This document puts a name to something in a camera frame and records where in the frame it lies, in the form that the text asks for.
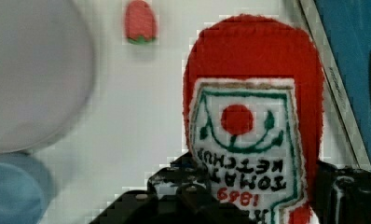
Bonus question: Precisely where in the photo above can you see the black toaster oven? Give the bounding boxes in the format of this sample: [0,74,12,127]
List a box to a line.
[297,0,371,172]

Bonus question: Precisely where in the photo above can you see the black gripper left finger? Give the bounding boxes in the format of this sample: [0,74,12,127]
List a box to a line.
[90,153,252,224]

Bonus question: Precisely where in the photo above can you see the blue cup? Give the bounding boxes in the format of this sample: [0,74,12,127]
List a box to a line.
[0,153,55,224]

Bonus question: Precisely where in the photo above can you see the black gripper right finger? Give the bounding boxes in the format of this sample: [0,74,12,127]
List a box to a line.
[312,161,371,224]

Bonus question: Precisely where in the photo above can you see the red plush ketchup bottle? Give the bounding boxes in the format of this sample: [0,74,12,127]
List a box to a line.
[183,14,323,224]

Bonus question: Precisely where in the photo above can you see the red plush strawberry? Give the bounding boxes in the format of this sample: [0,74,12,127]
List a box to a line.
[124,0,158,44]

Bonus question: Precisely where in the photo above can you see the grey round plate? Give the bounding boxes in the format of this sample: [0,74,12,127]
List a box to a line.
[0,0,95,153]

